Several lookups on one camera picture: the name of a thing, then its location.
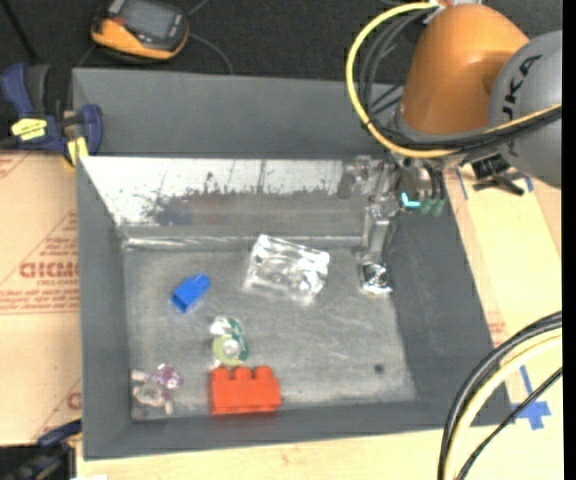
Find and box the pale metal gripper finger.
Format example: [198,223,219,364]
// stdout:
[363,206,379,264]
[377,217,393,265]

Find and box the shiny silver foil object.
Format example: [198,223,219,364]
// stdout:
[359,262,394,297]

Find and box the clear plastic packet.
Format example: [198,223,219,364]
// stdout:
[242,233,331,305]

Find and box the grey metal bin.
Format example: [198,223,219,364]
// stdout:
[70,67,512,459]

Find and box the green and white tape dispenser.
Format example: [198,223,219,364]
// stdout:
[209,316,250,367]

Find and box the blue plastic cap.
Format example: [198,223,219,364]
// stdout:
[170,273,212,315]

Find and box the red toy brick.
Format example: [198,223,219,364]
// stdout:
[209,365,283,416]

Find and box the clear purple toy figure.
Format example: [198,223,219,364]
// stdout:
[131,363,185,415]

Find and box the brown cardboard board red print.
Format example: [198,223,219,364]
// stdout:
[0,150,84,449]

